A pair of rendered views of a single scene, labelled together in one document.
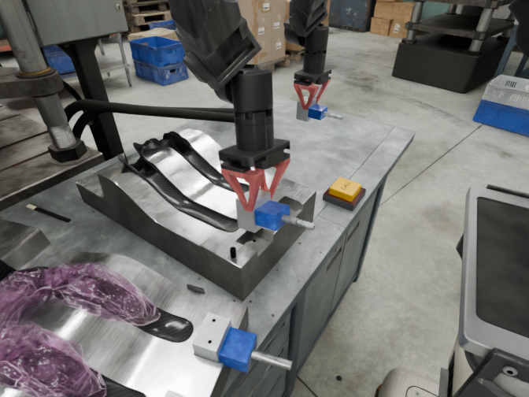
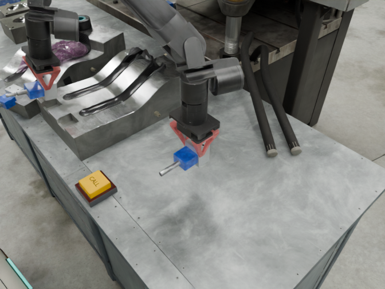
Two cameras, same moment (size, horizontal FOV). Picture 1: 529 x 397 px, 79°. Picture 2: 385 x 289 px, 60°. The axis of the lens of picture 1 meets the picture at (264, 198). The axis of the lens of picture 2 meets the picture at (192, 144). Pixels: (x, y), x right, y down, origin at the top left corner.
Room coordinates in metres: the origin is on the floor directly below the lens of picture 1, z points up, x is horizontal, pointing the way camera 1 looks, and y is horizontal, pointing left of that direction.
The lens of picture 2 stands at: (1.03, -0.69, 1.49)
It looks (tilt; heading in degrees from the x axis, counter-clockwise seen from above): 43 degrees down; 104
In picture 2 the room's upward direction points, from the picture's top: straight up
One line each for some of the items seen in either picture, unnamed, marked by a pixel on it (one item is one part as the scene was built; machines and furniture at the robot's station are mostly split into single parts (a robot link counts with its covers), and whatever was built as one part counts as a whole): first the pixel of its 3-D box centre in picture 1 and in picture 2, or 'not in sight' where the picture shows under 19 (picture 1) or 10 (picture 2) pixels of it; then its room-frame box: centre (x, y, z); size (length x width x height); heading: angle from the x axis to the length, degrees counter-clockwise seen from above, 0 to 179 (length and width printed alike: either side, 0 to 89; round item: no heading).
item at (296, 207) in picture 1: (286, 213); (69, 125); (0.50, -0.05, 0.87); 0.05 x 0.05 x 0.04; 55
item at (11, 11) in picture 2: not in sight; (19, 12); (-0.23, 0.75, 0.83); 0.17 x 0.13 x 0.06; 55
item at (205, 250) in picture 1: (190, 188); (126, 90); (0.59, 0.17, 0.87); 0.50 x 0.26 x 0.14; 55
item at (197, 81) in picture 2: (315, 38); (196, 86); (0.90, -0.13, 1.12); 0.07 x 0.06 x 0.07; 35
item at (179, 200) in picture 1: (188, 174); (118, 78); (0.58, 0.16, 0.92); 0.35 x 0.16 x 0.09; 55
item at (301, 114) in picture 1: (320, 113); (182, 160); (0.87, -0.16, 0.93); 0.13 x 0.05 x 0.05; 56
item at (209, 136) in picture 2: (313, 89); (197, 138); (0.90, -0.14, 0.99); 0.07 x 0.07 x 0.09; 56
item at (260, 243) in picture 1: (255, 245); (52, 108); (0.41, 0.02, 0.87); 0.05 x 0.05 x 0.04; 55
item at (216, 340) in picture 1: (245, 351); (4, 102); (0.23, 0.03, 0.86); 0.13 x 0.05 x 0.05; 72
